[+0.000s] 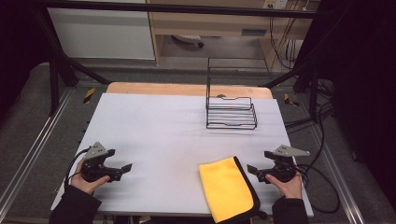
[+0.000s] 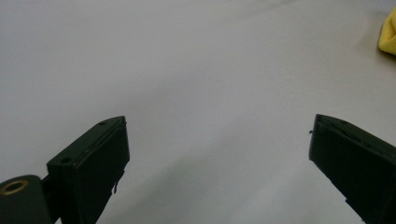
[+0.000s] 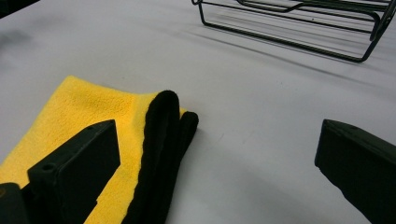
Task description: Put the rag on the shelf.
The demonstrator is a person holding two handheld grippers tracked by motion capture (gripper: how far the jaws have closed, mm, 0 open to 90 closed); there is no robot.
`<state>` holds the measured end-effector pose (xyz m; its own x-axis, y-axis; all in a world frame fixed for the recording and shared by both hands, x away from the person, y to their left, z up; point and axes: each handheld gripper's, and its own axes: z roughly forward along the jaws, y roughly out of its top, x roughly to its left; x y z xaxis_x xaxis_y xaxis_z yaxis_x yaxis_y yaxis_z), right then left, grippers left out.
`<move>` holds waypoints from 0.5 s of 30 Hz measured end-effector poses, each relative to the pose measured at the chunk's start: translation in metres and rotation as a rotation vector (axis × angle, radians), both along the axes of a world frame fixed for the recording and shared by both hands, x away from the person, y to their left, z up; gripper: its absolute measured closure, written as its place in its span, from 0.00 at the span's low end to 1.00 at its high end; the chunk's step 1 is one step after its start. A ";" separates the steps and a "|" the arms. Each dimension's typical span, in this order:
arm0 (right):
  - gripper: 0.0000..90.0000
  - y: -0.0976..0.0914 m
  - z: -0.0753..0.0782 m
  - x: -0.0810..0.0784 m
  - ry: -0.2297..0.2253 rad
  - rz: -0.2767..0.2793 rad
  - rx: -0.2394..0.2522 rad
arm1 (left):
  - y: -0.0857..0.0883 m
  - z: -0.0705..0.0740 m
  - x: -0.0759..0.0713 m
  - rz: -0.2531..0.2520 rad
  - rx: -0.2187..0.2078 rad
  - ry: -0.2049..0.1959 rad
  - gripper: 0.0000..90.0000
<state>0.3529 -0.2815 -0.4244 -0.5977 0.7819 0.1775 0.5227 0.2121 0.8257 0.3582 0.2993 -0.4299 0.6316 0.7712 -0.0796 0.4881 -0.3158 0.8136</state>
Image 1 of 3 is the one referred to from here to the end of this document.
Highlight black metal frame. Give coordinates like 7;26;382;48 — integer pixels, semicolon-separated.
29;0;353;118

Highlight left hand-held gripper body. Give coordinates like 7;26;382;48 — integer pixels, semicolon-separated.
81;141;122;183

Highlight white object under desk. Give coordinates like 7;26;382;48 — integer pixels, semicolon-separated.
172;34;205;49

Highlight bundle of black floor cables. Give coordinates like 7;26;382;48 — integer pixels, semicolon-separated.
283;78;337;131

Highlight white wall socket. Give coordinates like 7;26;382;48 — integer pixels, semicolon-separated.
262;0;290;10

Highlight person's left hand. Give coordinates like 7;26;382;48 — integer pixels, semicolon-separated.
70;160;111;196

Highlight yellow cloth with black trim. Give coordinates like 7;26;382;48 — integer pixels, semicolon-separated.
198;155;262;224

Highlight wooden desk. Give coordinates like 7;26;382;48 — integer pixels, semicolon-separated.
146;0;321;67

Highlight white cabinet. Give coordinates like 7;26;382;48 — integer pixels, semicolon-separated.
46;0;156;61

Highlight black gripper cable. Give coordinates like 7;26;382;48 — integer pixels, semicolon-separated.
64;147;92;191
292;163;341;215

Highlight black wire rack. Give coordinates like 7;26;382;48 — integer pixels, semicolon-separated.
205;57;273;131

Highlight aluminium floor rail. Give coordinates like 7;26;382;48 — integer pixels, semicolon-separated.
309;122;367;224
0;88;75;204

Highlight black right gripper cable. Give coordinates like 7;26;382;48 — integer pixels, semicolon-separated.
292;163;341;215

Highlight white table mat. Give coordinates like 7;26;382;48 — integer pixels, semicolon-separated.
50;92;315;217

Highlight yellow and black tape strip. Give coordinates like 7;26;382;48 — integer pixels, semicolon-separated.
82;87;96;105
283;92;301;107

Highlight person's right hand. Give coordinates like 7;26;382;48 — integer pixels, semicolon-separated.
264;172;304;200

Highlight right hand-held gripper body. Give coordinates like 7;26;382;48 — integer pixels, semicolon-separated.
257;144;311;184

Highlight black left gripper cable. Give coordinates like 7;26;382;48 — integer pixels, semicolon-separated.
64;147;92;191

